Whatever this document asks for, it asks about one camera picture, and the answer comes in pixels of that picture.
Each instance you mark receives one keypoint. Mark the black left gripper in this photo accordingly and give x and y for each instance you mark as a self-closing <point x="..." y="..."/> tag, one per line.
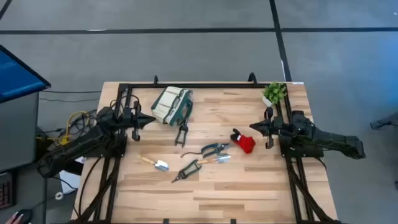
<point x="130" y="119"/>

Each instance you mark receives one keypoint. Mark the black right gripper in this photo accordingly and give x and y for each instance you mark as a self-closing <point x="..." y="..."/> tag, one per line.
<point x="275" y="127"/>

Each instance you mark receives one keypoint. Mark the red black gardening glove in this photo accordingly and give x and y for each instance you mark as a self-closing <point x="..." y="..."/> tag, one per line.
<point x="245" y="143"/>

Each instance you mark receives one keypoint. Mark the beige green canvas gardening bag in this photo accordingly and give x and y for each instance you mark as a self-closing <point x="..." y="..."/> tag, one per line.
<point x="171" y="104"/>

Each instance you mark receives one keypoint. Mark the dark green garden snips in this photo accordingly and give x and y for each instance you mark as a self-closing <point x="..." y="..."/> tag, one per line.
<point x="181" y="176"/>

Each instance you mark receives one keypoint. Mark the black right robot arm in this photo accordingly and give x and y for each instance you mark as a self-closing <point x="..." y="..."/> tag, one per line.
<point x="329" y="140"/>

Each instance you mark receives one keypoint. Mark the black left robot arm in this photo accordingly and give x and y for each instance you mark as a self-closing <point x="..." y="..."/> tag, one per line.
<point x="74" y="144"/>

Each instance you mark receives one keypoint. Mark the green plant in white pot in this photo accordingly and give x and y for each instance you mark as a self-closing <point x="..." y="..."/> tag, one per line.
<point x="274" y="92"/>

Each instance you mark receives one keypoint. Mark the black table edge hook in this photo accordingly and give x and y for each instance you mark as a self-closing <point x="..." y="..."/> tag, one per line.
<point x="155" y="80"/>
<point x="252" y="77"/>

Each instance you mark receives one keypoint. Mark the white paper sheet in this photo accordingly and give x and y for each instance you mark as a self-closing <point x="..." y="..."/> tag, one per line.
<point x="70" y="183"/>

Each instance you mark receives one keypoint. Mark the grey cabinet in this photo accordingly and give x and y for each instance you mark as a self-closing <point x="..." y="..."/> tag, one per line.
<point x="15" y="130"/>

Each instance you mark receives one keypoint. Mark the blue screen monitor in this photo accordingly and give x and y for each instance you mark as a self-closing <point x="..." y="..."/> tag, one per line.
<point x="15" y="74"/>

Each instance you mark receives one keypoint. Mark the black computer mouse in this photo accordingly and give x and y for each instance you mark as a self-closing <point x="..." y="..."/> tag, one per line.
<point x="26" y="216"/>

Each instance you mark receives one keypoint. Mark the black keyboard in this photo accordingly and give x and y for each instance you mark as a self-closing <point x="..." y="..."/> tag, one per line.
<point x="6" y="193"/>

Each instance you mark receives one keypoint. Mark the person's hand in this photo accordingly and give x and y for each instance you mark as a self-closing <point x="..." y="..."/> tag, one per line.
<point x="14" y="219"/>

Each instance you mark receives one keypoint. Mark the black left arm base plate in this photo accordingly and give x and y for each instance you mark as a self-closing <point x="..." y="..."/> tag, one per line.
<point x="119" y="151"/>

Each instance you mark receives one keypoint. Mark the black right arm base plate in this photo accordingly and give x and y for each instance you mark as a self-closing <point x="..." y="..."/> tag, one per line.
<point x="304" y="152"/>

